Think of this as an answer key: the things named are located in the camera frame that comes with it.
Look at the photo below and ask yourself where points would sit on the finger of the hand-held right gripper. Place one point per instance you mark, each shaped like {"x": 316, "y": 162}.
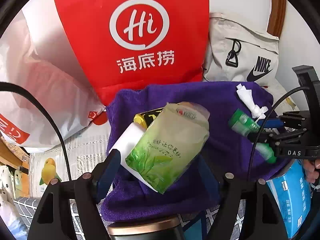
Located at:
{"x": 262, "y": 137}
{"x": 268, "y": 123}

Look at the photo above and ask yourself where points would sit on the black box with gold rim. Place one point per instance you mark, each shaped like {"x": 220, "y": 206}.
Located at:
{"x": 147, "y": 230}

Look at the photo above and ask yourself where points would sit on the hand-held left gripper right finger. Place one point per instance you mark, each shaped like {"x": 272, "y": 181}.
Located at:
{"x": 225, "y": 185}

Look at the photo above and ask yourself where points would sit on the yellow black can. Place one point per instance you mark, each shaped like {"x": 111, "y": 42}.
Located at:
{"x": 143, "y": 118}

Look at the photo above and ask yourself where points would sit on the blue tissue pack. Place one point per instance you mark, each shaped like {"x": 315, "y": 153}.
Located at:
{"x": 290, "y": 200}

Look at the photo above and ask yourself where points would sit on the white sponge block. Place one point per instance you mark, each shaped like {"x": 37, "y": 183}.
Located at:
{"x": 130, "y": 140}

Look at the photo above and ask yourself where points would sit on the pale green tissue pack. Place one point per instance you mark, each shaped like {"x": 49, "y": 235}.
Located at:
{"x": 162, "y": 150}

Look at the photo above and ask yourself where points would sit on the wooden door frame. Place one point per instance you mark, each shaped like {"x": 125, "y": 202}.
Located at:
{"x": 277, "y": 10}

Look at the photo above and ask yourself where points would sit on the white plastic shopping bag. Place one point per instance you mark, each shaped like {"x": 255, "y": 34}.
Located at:
{"x": 37, "y": 67}

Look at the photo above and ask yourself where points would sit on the checked grey cloth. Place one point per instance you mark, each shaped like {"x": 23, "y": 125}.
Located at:
{"x": 25, "y": 206}

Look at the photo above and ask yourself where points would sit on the red paper bag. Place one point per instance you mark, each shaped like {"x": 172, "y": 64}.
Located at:
{"x": 100, "y": 17}

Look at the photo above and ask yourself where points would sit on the blue pouch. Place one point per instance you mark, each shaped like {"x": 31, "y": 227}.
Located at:
{"x": 193, "y": 223}

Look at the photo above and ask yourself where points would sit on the beige waist bag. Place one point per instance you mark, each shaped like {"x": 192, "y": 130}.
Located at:
{"x": 225, "y": 55}

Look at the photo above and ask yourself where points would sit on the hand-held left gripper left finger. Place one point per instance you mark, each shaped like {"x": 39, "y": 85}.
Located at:
{"x": 110, "y": 166}

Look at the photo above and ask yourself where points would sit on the white tissue packet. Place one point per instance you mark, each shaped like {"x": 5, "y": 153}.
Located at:
{"x": 247, "y": 97}

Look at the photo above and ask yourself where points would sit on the purple towel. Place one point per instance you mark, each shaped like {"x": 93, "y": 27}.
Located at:
{"x": 225, "y": 157}

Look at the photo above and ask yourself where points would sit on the green plastic bottle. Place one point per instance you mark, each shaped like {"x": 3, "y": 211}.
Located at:
{"x": 241, "y": 122}

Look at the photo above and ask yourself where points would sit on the person's right hand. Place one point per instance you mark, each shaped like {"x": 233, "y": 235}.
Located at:
{"x": 311, "y": 172}

